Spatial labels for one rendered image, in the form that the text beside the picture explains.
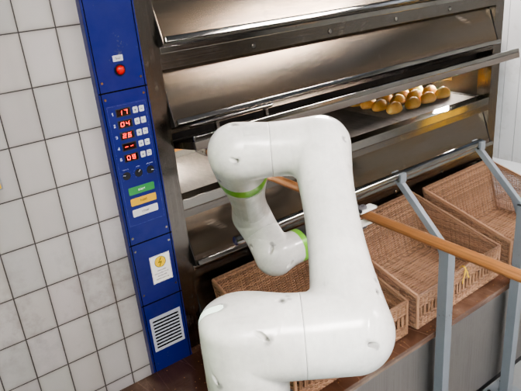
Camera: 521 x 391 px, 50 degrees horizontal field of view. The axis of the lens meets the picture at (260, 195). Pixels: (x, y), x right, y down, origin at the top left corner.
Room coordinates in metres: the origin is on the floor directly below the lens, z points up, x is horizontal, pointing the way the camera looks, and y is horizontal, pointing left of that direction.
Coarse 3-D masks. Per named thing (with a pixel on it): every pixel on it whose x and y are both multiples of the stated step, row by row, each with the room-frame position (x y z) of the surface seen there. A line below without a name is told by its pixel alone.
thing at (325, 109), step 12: (468, 60) 2.76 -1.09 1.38; (492, 60) 2.54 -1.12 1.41; (504, 60) 2.59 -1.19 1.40; (456, 72) 2.39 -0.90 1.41; (408, 84) 2.22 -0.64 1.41; (420, 84) 2.26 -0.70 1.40; (336, 96) 2.23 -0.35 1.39; (360, 96) 2.07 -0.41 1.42; (372, 96) 2.10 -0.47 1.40; (324, 108) 1.97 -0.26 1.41; (336, 108) 2.00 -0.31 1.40; (276, 120) 1.84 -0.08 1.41; (204, 132) 1.89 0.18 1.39; (180, 144) 1.75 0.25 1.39; (192, 144) 1.68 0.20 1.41; (204, 144) 1.68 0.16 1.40
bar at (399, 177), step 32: (512, 192) 1.99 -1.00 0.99; (288, 224) 1.57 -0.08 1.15; (448, 256) 1.66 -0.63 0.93; (512, 256) 1.96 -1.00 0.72; (448, 288) 1.67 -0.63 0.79; (512, 288) 1.95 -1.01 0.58; (448, 320) 1.67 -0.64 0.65; (512, 320) 1.94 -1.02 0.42; (448, 352) 1.68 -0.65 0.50; (512, 352) 1.94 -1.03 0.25
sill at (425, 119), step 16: (480, 96) 2.81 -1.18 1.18; (432, 112) 2.59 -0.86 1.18; (448, 112) 2.60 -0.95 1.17; (384, 128) 2.41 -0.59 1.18; (400, 128) 2.41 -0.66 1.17; (416, 128) 2.47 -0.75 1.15; (352, 144) 2.24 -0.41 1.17; (368, 144) 2.29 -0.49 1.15; (192, 192) 1.85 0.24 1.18; (208, 192) 1.84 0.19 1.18; (224, 192) 1.88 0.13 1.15
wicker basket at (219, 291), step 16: (240, 272) 1.85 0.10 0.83; (256, 272) 1.88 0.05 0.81; (288, 272) 1.95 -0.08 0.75; (224, 288) 1.80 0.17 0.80; (240, 288) 1.83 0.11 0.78; (256, 288) 1.86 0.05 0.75; (272, 288) 1.90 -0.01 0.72; (288, 288) 1.92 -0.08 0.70; (304, 288) 1.96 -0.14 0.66; (384, 288) 1.80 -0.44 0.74; (400, 304) 1.69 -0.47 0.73; (400, 336) 1.69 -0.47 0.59; (304, 384) 1.48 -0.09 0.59; (320, 384) 1.46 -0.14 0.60
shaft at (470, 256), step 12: (276, 180) 1.84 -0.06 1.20; (288, 180) 1.80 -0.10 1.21; (360, 216) 1.51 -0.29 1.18; (372, 216) 1.47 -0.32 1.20; (384, 216) 1.45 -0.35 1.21; (396, 228) 1.39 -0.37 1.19; (408, 228) 1.37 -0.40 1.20; (420, 240) 1.32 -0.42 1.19; (432, 240) 1.29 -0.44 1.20; (444, 240) 1.27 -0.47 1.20; (456, 252) 1.23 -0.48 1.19; (468, 252) 1.21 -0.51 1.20; (480, 264) 1.17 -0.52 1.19; (492, 264) 1.15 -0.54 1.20; (504, 264) 1.14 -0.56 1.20; (516, 276) 1.09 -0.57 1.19
